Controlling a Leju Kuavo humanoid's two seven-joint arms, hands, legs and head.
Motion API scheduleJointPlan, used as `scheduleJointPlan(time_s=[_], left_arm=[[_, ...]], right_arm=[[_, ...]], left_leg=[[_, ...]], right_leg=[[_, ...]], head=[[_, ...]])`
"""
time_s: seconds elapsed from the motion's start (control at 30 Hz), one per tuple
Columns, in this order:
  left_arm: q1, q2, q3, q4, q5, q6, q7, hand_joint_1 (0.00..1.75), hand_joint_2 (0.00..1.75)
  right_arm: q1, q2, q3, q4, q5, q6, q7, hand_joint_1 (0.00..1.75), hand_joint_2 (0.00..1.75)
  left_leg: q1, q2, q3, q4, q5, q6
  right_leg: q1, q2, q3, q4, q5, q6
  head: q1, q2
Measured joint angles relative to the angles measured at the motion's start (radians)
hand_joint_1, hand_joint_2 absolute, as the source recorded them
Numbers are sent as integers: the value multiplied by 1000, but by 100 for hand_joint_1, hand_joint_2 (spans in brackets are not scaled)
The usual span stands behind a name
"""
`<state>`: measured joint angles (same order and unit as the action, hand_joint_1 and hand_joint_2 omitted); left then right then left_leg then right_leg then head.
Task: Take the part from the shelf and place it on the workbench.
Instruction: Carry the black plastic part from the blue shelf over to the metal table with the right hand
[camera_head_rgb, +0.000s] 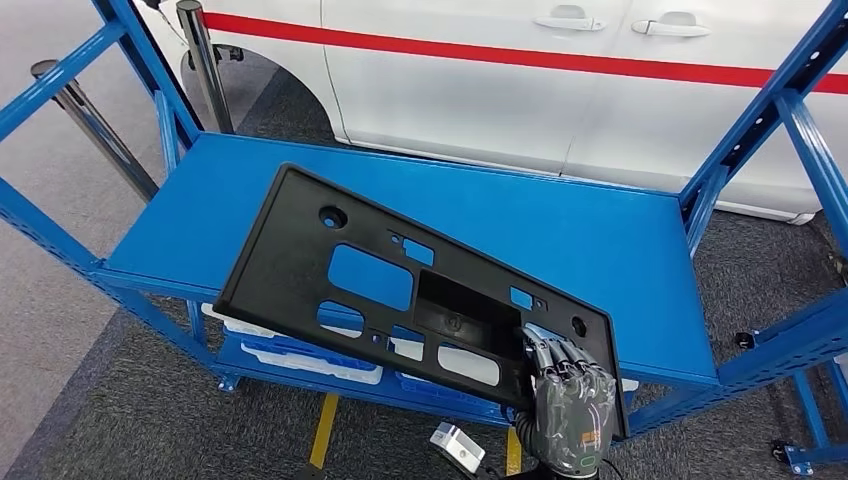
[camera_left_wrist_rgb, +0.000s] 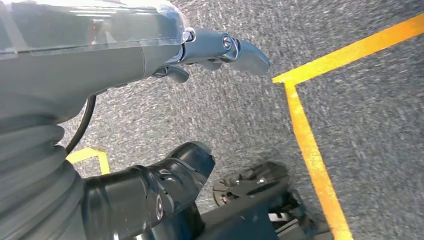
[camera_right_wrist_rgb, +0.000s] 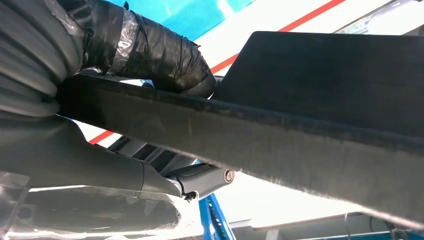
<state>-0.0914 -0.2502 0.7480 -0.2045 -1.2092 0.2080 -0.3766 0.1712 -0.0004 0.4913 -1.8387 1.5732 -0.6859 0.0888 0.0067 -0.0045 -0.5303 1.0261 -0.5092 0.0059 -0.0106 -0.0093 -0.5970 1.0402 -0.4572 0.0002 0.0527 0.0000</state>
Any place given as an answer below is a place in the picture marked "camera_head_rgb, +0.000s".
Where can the yellow floor tape square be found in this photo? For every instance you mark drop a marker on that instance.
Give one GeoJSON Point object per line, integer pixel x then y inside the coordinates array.
{"type": "Point", "coordinates": [323, 430]}

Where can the chrome stanchion post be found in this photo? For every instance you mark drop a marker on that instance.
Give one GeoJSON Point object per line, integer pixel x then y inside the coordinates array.
{"type": "Point", "coordinates": [99, 132]}
{"type": "Point", "coordinates": [205, 66]}

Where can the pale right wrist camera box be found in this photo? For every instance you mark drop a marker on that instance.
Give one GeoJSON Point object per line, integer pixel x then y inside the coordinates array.
{"type": "Point", "coordinates": [457, 447]}

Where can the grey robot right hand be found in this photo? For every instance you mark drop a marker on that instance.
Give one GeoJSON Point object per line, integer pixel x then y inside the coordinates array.
{"type": "Point", "coordinates": [573, 417]}

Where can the black plastic plate part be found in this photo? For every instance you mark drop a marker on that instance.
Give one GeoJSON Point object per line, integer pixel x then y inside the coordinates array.
{"type": "Point", "coordinates": [285, 265]}

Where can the blue metal shelf rack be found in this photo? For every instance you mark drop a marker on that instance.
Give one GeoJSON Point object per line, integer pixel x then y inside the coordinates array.
{"type": "Point", "coordinates": [563, 252]}

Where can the white car with red stripe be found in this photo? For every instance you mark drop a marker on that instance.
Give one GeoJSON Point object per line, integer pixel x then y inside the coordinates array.
{"type": "Point", "coordinates": [464, 93]}

